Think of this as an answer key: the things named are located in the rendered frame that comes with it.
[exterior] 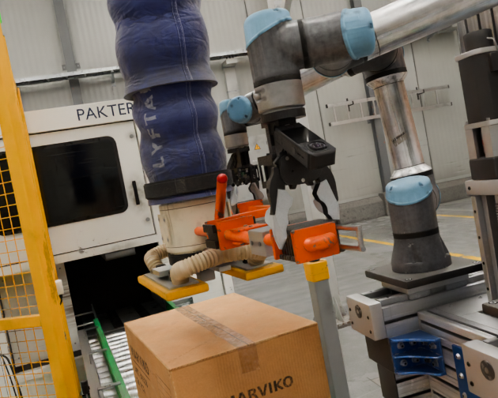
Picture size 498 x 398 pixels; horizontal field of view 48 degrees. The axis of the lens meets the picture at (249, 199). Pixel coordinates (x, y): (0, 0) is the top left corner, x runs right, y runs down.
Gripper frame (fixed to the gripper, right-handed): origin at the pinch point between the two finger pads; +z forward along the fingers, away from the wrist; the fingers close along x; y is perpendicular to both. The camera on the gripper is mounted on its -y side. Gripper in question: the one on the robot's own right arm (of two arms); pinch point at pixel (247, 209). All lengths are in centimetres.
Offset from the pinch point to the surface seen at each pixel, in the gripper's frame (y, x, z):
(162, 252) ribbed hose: 14.0, -32.5, 5.7
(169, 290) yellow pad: 45, -39, 11
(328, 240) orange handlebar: 96, -26, 0
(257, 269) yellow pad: 46, -18, 11
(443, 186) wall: -736, 717, 92
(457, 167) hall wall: -741, 766, 59
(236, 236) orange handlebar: 67, -29, 0
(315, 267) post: -9.3, 25.5, 26.0
